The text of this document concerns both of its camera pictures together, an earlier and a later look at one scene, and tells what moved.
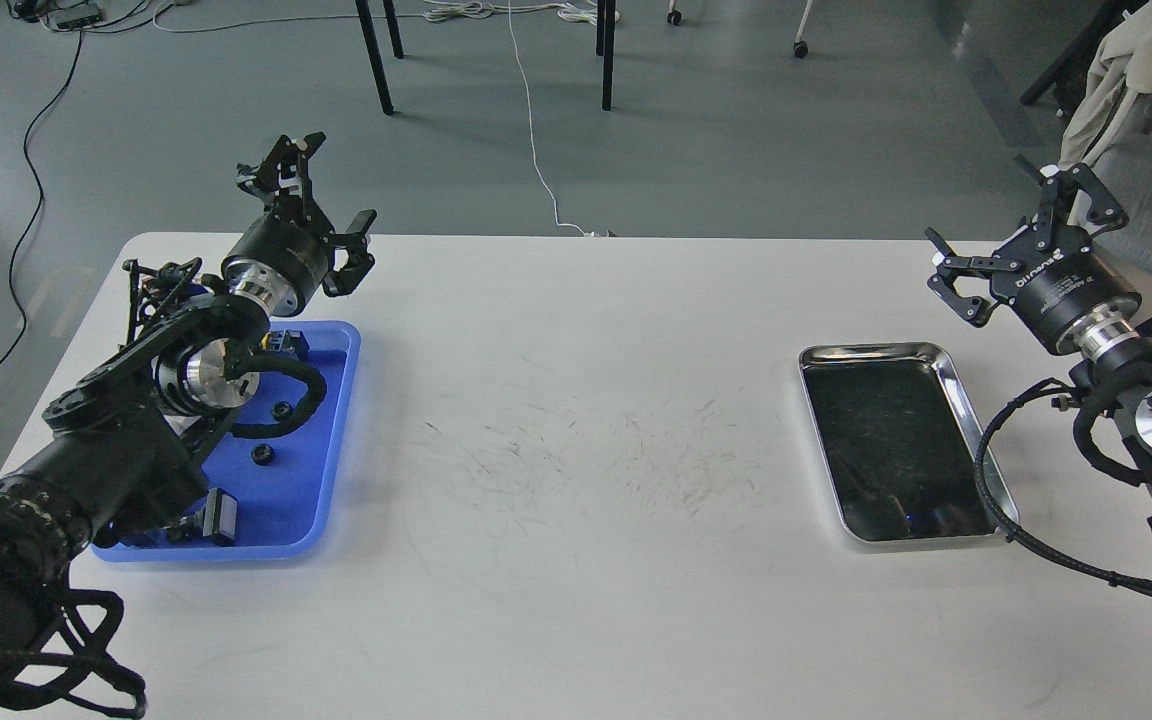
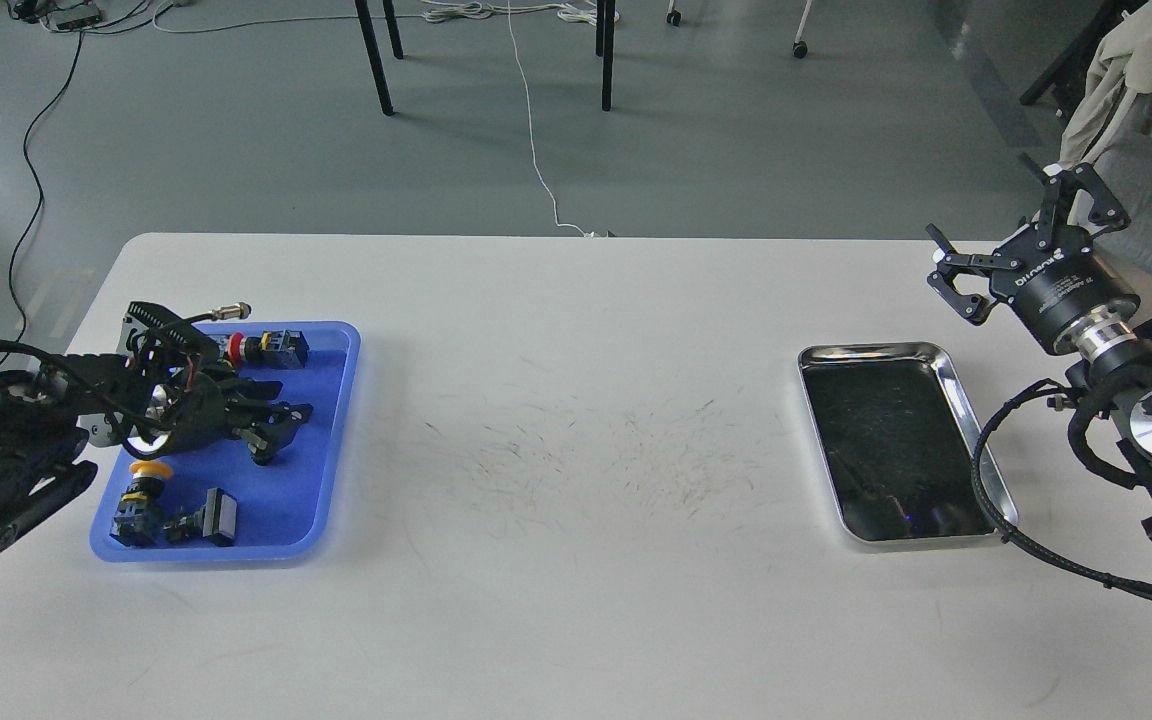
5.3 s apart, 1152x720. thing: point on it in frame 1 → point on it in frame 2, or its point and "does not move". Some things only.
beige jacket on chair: (1126, 65) does not move
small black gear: (262, 454) does not move
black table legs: (605, 36) does not move
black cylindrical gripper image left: (281, 259) → (198, 408)
